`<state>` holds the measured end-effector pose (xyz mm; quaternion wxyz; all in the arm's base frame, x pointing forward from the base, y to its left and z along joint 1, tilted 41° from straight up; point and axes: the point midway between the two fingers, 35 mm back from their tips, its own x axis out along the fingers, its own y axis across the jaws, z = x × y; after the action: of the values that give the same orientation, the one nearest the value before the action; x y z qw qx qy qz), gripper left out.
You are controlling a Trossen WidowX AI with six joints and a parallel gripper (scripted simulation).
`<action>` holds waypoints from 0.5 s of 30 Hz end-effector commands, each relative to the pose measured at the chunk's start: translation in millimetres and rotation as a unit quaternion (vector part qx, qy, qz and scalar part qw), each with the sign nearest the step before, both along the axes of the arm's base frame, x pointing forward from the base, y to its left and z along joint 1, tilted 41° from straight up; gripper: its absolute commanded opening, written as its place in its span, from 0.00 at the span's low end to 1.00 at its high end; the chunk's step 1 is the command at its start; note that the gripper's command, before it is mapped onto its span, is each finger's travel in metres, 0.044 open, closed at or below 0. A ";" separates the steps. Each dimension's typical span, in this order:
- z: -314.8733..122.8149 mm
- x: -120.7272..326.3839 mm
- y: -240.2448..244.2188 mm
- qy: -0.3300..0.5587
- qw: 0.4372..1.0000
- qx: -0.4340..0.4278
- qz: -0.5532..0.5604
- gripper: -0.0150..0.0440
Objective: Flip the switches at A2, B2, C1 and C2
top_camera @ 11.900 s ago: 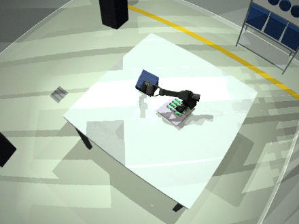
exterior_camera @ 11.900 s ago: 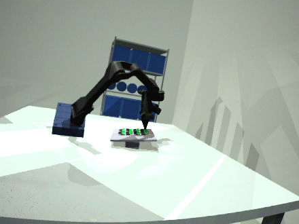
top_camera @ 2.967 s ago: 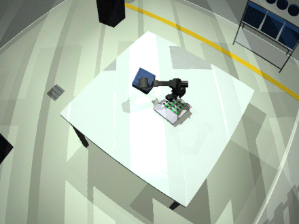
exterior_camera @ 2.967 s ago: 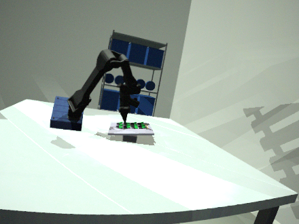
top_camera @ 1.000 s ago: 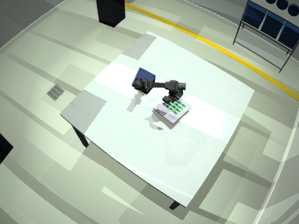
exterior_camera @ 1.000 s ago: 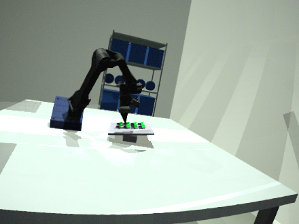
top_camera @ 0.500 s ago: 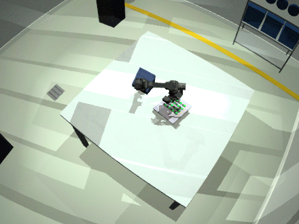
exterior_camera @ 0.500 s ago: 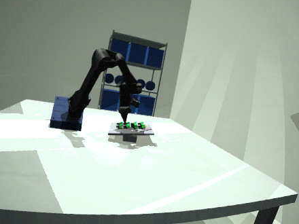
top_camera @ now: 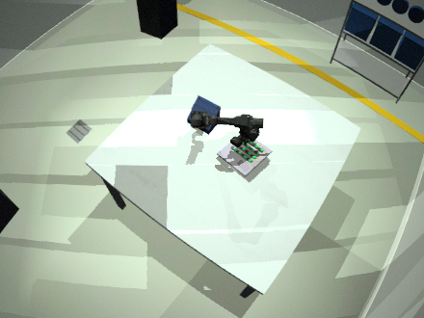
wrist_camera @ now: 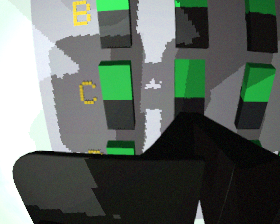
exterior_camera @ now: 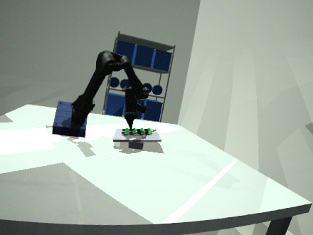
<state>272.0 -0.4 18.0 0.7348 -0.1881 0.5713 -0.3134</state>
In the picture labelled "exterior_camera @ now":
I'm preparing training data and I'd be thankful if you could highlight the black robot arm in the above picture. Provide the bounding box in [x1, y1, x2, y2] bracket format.
[71, 51, 149, 126]

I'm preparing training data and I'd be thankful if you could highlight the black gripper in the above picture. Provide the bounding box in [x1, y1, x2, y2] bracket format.
[124, 100, 137, 130]

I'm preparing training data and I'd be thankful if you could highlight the grey switch panel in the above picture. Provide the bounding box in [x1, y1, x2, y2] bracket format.
[113, 128, 161, 150]

